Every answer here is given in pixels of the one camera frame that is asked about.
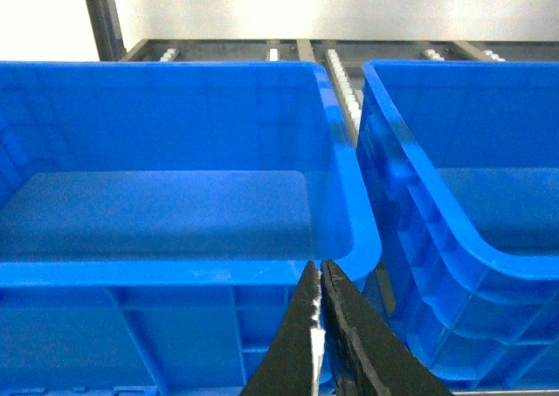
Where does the left blue plastic crate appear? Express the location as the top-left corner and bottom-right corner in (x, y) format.
(1, 62), (381, 395)

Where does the metal shelf rack frame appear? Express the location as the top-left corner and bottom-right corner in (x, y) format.
(80, 0), (559, 396)

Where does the large blue plastic crate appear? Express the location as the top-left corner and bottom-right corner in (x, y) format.
(355, 59), (559, 392)

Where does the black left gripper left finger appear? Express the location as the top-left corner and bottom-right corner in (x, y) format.
(241, 261), (322, 395)

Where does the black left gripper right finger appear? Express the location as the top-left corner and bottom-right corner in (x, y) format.
(321, 261), (452, 395)

